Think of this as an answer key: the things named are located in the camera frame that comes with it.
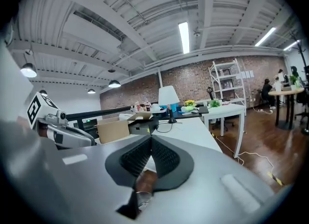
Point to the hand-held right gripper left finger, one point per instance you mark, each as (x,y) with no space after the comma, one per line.
(72,189)

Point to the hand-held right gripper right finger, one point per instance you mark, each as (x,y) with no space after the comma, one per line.
(205,194)

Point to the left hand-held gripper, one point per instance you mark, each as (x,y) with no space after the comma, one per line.
(36,109)

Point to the silver metal trash bin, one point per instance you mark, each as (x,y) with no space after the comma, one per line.
(143,197)

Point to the open cardboard box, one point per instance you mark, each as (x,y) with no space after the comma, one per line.
(113,131)

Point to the black pendant lamp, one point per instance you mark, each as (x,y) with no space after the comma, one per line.
(114,84)
(43,93)
(28,71)
(91,91)

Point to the short yellow-black floor tape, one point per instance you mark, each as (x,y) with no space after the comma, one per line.
(214,134)

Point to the wide white desk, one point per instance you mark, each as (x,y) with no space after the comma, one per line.
(188,133)

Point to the cluster of drink bottles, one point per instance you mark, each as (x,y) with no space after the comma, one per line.
(141,107)

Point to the long yellow-black floor tape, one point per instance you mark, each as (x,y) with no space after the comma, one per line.
(276,179)

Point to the black tablet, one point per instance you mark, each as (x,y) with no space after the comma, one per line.
(204,109)

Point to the narrow white desk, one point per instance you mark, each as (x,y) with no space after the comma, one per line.
(227,110)

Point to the person's grey top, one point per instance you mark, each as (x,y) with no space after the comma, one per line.
(12,85)

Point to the yellow flower pot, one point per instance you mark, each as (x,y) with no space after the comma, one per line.
(190,104)

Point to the small green plant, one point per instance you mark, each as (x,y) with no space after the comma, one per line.
(214,103)

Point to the white table lamp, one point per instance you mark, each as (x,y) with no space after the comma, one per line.
(169,93)

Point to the white metal shelf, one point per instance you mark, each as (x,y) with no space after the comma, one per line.
(227,83)

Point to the round wooden table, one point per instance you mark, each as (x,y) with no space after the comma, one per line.
(286,91)

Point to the black office chair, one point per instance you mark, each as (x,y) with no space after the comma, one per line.
(303,102)

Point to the ceiling tube light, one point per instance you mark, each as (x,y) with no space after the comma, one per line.
(184,37)
(292,45)
(265,36)

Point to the black coat rack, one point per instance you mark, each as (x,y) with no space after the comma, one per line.
(298,44)

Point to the black wall display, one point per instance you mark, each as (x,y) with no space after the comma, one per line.
(90,124)

